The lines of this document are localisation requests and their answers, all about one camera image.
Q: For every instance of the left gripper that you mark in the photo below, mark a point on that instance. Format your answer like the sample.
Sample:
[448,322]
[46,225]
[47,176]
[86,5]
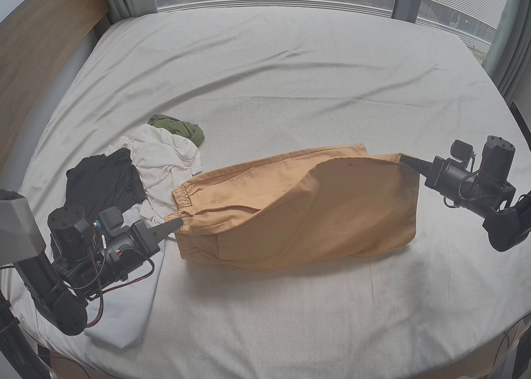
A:
[130,246]

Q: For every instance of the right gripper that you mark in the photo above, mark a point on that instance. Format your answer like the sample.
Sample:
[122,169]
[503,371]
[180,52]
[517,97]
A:
[452,182]

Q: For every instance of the tan trousers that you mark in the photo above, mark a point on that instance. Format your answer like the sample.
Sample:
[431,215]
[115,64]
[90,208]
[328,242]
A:
[298,211]

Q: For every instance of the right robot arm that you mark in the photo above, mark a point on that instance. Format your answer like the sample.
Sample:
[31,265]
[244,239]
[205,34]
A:
[500,161]

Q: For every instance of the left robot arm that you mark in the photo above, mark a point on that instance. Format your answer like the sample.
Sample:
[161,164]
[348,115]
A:
[66,240]

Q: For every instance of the bed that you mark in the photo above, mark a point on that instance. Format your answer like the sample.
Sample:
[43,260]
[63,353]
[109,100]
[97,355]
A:
[290,78]

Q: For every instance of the pale grey garment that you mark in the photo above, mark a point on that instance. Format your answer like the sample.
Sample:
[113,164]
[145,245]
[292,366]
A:
[124,311]

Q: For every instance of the black garment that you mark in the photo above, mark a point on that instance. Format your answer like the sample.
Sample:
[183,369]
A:
[103,182]

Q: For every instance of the white garment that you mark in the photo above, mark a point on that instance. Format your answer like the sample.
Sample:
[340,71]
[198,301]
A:
[166,161]

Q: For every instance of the olive green garment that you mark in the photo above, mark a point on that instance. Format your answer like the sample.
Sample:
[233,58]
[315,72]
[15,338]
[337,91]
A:
[178,126]

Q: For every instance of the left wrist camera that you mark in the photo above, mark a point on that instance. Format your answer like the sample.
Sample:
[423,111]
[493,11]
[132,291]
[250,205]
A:
[110,222]

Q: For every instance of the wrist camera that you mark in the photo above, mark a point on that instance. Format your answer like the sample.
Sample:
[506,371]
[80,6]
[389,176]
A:
[110,222]
[462,151]

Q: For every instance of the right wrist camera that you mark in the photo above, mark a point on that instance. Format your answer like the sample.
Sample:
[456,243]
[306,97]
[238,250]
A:
[462,151]

